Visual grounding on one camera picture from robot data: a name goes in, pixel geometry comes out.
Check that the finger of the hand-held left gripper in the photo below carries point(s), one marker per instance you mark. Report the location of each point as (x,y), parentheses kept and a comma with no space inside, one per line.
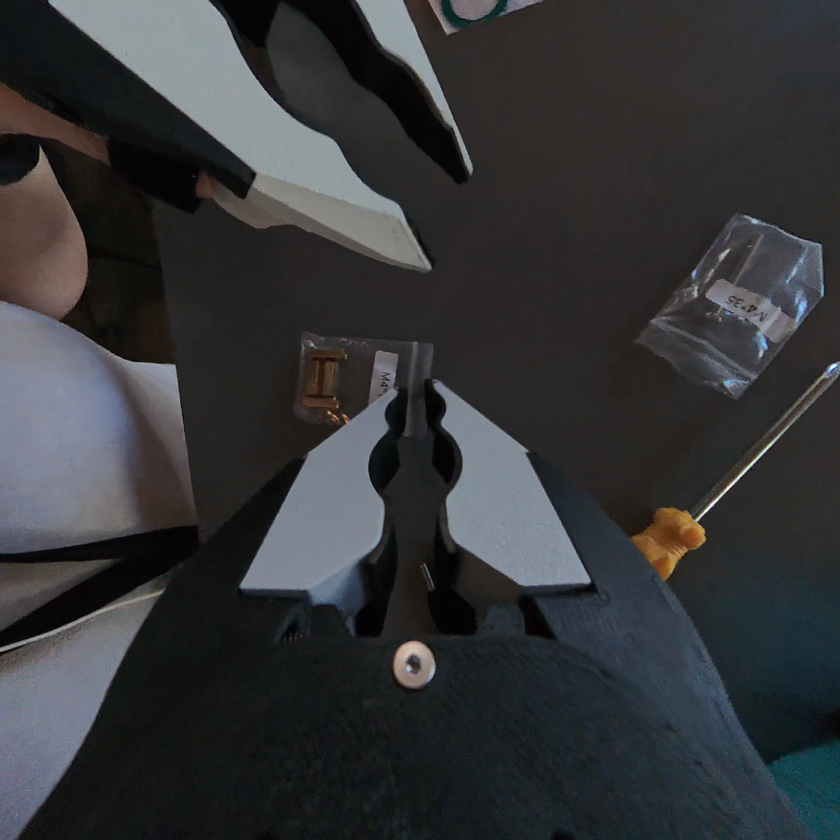
(197,98)
(410,59)

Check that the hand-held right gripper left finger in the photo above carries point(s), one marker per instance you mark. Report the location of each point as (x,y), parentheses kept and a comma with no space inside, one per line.
(315,525)

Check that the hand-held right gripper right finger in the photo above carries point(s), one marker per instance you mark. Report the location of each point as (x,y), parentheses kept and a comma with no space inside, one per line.
(518,518)

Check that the long steel screw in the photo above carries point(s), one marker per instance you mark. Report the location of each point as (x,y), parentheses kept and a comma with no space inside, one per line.
(426,577)

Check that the clear bag of brass standoffs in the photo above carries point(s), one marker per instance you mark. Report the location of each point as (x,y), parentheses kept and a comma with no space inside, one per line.
(354,374)

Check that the clear bag of long screws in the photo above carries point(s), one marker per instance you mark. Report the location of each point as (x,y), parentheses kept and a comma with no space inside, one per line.
(722,315)

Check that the person's left forearm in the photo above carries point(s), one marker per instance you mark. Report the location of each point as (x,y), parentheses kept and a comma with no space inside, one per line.
(39,249)

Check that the dark grey desk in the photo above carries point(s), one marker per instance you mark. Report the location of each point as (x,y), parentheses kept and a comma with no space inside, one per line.
(558,197)

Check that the person's left hand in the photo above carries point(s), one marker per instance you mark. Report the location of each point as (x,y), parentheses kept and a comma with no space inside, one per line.
(39,118)

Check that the person's white shirt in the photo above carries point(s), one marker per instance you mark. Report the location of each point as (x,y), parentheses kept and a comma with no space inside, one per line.
(79,426)

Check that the teal round plate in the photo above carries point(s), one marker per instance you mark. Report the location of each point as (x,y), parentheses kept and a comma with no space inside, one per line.
(814,800)

